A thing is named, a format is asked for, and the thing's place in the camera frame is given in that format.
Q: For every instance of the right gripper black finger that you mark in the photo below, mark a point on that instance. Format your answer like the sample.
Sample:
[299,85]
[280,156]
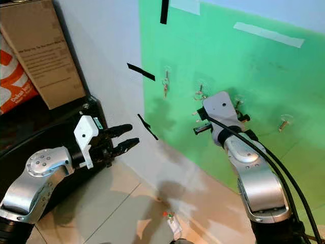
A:
[202,129]
[202,110]

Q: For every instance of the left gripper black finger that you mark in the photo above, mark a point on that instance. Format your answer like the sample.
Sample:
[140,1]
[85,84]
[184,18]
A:
[127,146]
[119,129]

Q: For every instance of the copper key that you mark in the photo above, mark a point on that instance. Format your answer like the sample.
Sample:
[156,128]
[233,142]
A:
[165,87]

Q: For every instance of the black tape strip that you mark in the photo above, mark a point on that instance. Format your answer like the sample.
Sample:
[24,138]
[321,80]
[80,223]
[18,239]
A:
[140,71]
[164,11]
[148,127]

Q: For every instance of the black glossy cabinet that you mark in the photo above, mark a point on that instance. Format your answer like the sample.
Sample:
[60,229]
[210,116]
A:
[25,132]

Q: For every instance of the long white tape strip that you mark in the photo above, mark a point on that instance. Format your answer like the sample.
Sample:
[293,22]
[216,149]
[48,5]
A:
[269,34]

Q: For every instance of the brown cardboard box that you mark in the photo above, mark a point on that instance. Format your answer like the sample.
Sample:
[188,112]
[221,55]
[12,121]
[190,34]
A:
[43,56]

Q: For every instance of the wide white tape strip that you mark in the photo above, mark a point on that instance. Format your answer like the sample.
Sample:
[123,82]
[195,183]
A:
[185,4]

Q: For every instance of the orange and white shopping bag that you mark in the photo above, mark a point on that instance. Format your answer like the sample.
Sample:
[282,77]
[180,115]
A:
[16,81]

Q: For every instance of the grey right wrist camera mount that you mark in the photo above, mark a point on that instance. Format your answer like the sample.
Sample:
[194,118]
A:
[221,109]

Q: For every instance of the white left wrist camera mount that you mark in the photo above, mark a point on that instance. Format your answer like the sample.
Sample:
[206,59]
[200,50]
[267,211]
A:
[85,133]

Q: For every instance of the clear wall hook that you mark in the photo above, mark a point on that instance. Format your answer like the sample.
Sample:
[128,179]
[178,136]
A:
[166,68]
[201,84]
[238,98]
[286,117]

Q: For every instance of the green wall sheet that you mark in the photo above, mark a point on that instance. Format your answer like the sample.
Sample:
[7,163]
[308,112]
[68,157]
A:
[233,56]

